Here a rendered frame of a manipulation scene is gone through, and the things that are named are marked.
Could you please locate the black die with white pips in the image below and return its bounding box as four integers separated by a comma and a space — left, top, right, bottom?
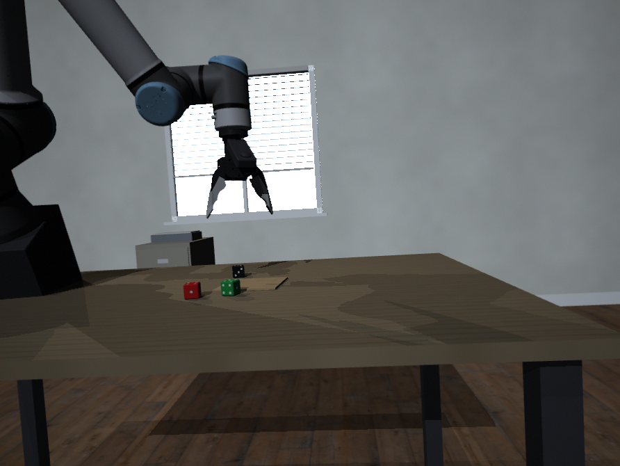
232, 265, 245, 278

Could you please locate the red die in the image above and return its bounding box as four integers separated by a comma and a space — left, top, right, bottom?
183, 282, 201, 300

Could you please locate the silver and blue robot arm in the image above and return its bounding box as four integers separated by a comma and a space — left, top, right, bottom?
0, 0, 257, 244

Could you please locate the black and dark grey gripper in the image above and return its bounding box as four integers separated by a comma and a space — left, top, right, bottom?
206, 129, 273, 218

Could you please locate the green die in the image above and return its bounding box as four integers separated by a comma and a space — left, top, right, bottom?
221, 280, 240, 296

